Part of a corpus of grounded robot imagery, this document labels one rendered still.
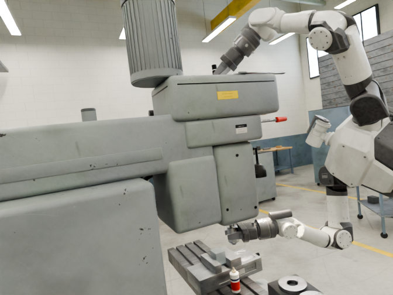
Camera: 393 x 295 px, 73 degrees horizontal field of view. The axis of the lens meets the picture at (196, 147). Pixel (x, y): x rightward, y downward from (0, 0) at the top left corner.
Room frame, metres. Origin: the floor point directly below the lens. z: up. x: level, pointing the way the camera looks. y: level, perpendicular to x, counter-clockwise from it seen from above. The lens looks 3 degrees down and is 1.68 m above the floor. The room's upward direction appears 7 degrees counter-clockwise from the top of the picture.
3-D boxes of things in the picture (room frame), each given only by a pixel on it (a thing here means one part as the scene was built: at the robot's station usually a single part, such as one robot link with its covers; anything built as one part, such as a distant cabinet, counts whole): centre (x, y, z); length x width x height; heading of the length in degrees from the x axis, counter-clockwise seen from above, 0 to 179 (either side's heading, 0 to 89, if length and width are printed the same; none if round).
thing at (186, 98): (1.11, -0.10, 1.81); 0.47 x 0.26 x 0.16; 114
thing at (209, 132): (1.10, -0.07, 1.68); 0.34 x 0.24 x 0.10; 114
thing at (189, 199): (1.04, 0.07, 1.47); 0.24 x 0.19 x 0.26; 24
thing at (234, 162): (1.12, -0.11, 1.47); 0.21 x 0.19 x 0.32; 24
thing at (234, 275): (1.16, -0.10, 1.01); 0.04 x 0.04 x 0.11
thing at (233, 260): (1.30, -0.09, 1.05); 0.15 x 0.06 x 0.04; 25
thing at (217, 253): (1.28, -0.04, 1.07); 0.06 x 0.05 x 0.06; 25
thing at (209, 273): (1.29, -0.07, 1.01); 0.35 x 0.15 x 0.11; 115
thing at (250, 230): (1.13, -0.20, 1.23); 0.13 x 0.12 x 0.10; 5
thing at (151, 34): (1.02, 0.12, 2.05); 0.20 x 0.20 x 0.32
